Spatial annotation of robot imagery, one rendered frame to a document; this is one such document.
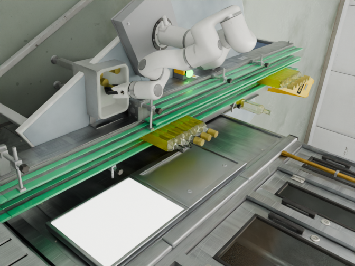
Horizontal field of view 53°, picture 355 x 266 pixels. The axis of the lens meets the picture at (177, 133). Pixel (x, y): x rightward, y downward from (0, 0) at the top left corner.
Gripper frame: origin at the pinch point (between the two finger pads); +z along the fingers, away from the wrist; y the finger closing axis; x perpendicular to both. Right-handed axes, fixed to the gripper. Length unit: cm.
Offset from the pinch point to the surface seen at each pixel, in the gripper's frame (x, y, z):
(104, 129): -16.2, -8.0, 1.5
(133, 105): -10.1, 8.4, -2.4
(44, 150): -14.8, -36.8, 3.3
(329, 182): -60, 57, -74
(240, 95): -31, 96, -5
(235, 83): -22, 90, -6
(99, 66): 11.4, -4.8, -1.5
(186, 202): -46, -6, -38
